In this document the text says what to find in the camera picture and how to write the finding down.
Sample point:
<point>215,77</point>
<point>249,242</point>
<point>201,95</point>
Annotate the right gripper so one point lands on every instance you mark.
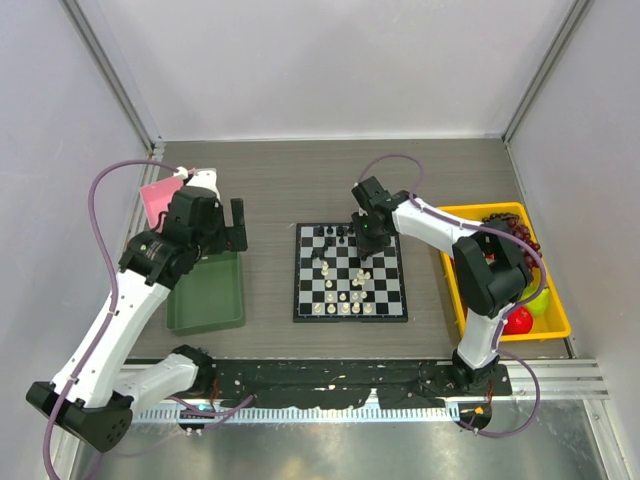
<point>366,246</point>

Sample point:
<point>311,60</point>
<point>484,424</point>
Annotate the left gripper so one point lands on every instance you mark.
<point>232,236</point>

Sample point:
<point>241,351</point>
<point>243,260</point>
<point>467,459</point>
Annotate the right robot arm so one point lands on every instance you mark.
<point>490,268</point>

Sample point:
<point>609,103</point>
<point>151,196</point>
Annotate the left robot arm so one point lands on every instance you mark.
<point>86,398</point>

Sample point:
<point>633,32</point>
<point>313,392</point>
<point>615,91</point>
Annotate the green plastic tray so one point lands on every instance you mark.
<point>210,298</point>

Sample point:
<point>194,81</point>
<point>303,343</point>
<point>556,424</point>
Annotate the black white chessboard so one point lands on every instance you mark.
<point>333,283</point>

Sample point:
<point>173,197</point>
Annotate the pink plastic box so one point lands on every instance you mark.
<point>156,197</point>

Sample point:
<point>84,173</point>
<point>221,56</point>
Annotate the purple grape bunch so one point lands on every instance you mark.
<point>516,226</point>

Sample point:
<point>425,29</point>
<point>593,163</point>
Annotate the red apple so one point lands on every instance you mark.
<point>519,322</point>

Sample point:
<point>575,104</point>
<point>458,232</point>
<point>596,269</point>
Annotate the green pear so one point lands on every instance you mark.
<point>538,306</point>

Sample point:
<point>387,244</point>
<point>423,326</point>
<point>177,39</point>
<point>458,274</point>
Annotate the yellow plastic bin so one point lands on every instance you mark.
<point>554,324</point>

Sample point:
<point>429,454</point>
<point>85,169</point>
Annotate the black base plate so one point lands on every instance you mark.
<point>340,384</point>

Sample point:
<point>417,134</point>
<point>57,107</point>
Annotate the aluminium frame rail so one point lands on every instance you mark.
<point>95,33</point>

